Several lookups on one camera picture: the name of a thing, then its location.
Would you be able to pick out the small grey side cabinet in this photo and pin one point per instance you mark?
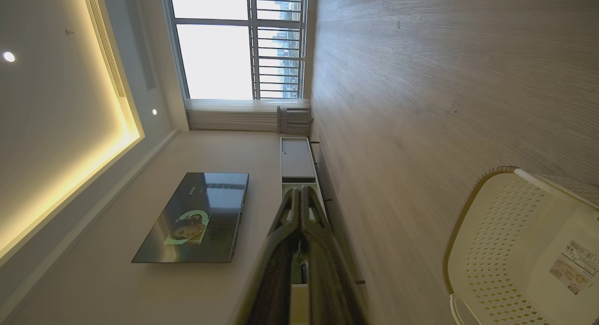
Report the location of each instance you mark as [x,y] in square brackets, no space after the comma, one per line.
[295,120]

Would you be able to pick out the white sheer curtain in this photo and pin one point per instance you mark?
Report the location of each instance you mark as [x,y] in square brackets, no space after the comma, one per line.
[234,114]

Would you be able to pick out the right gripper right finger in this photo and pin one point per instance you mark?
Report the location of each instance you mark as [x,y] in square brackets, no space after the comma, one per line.
[330,278]

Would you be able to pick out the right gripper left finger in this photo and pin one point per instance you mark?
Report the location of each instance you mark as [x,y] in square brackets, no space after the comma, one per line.
[276,264]

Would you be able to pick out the barcode sticker label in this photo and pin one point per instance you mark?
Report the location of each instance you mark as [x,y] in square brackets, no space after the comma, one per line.
[574,266]

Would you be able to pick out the white perforated plastic laundry basket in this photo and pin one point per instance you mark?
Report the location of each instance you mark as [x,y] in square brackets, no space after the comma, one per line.
[510,250]

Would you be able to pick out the flat screen television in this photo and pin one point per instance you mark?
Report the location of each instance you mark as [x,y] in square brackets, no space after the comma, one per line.
[196,220]

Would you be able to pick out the linear ceiling air vent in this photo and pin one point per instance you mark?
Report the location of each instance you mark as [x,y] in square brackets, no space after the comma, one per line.
[105,39]

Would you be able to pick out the white low television cabinet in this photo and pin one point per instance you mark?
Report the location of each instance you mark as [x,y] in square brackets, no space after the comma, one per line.
[297,159]

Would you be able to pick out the large window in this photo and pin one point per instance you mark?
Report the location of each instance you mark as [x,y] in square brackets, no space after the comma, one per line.
[215,44]

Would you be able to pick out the window safety railing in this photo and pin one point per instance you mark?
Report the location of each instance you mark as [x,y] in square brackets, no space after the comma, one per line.
[278,44]

